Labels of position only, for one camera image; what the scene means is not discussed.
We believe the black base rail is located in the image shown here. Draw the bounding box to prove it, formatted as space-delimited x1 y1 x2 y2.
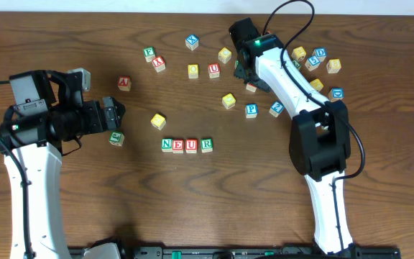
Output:
68 245 402 259

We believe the red E wooden block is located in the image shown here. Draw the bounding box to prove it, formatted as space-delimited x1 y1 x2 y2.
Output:
172 140 184 153

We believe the red u block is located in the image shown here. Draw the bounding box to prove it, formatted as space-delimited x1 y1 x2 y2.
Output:
185 139 198 153
208 63 221 78

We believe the yellow 8 wooden block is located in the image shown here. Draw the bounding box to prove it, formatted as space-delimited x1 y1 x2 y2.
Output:
326 58 342 74

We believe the yellow block with picture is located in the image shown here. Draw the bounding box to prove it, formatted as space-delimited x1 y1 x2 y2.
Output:
310 78 323 91

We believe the blue X wooden block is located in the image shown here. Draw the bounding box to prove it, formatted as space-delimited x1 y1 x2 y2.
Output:
185 35 199 51

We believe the yellow 2 wooden block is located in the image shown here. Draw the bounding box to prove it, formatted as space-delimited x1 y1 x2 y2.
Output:
150 114 167 130

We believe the yellow block near Z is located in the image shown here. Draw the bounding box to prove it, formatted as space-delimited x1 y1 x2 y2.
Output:
291 46 307 62

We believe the green J wooden block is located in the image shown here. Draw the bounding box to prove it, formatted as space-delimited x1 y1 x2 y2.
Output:
109 132 124 146

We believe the blue D block far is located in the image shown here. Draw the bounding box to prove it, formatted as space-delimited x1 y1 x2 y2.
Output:
312 47 327 62

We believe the green N wooden block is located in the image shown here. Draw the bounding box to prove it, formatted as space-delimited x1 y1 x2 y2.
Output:
161 138 173 153

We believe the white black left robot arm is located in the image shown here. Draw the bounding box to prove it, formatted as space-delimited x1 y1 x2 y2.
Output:
0 68 125 258

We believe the blue 2 wooden block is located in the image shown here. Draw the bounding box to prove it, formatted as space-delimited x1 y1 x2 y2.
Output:
269 101 285 117

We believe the red A wooden block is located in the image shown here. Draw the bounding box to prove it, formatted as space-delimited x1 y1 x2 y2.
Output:
117 76 132 91

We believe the yellow block lower middle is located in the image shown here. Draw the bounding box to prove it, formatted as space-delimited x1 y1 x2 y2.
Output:
221 93 236 109

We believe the green Z wooden block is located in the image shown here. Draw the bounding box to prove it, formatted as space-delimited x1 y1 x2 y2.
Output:
292 60 301 71

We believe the red I block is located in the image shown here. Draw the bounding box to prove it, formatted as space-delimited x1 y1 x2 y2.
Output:
246 83 257 92

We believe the blue P wooden block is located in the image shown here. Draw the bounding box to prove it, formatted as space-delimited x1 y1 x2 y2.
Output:
245 104 258 119

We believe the green F wooden block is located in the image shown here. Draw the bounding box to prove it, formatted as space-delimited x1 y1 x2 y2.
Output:
143 46 156 63

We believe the yellow block upper middle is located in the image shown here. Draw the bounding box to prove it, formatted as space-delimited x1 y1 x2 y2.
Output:
218 47 232 64

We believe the blue D block near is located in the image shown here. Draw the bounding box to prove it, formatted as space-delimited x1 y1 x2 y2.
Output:
328 88 344 102

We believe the yellow O wooden block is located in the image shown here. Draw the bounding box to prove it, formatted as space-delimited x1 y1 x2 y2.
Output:
188 64 199 79

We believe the green R wooden block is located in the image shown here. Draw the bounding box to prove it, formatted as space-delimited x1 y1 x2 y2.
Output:
201 138 213 153

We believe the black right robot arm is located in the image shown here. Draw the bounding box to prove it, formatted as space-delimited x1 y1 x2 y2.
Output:
229 18 353 255

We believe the blue d block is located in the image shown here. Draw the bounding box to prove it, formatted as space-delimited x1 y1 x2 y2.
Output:
312 47 327 62
328 88 344 102

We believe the blue 5 wooden block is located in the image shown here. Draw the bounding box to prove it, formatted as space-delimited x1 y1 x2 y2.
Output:
305 55 321 71

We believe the red X wooden block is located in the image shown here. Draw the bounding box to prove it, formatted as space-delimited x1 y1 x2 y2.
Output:
152 56 166 73

